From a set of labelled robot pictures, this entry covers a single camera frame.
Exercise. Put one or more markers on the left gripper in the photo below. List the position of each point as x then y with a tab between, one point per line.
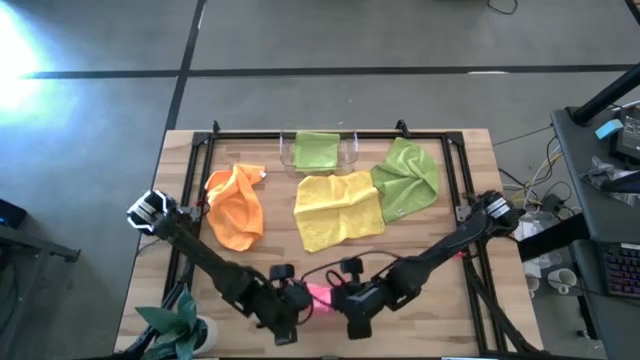
292	302

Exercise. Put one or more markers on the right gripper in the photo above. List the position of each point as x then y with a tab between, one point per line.
360	302

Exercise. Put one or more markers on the pink microfiber towel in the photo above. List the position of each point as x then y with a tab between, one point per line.
320	297

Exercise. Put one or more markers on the yellow microfiber towel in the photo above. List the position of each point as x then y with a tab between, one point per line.
335	215

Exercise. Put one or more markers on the orange microfiber towel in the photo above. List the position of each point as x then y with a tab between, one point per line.
235	215

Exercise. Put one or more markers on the green towel with white tag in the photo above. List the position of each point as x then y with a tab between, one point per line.
410	180

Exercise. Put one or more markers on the green microfiber towel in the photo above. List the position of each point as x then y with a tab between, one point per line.
315	150

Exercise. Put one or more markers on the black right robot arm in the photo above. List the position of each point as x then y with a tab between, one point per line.
450	240

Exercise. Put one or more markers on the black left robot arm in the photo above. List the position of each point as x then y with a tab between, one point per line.
200	250

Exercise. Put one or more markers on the white plant pot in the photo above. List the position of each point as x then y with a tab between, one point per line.
212	334

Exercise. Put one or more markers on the small red tie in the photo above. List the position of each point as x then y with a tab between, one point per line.
458	255

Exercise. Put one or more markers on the green artificial plant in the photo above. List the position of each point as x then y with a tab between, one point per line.
175	325

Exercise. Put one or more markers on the clear plastic bin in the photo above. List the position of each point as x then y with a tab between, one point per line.
350	150

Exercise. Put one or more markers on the white cup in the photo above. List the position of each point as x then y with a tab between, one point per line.
531	282

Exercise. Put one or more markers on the white plastic bag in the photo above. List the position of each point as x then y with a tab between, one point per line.
530	230

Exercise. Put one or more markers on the black slanted desk bar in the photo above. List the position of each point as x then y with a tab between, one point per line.
550	237

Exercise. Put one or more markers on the white mug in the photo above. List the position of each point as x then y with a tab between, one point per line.
562	280

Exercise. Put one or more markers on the black power adapter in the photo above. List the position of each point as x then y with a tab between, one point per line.
552	202

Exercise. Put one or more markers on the grey side desk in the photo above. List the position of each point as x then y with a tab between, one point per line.
600	220

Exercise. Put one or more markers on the black backlit keyboard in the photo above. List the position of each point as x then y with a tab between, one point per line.
622	270

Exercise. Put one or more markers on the grey metal stand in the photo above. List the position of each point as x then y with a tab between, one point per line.
30	245

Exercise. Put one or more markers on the clear plastic bag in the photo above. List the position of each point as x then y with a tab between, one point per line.
605	172

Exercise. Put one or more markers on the black device with blue light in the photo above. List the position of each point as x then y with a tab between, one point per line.
12	215

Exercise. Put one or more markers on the light blue box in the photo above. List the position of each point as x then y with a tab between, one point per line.
609	129

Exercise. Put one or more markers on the black desk device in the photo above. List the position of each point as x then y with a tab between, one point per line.
630	140

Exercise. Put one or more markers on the black slanted pole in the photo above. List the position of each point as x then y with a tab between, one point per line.
605	97

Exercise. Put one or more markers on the black metal table frame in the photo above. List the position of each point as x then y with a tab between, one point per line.
240	135

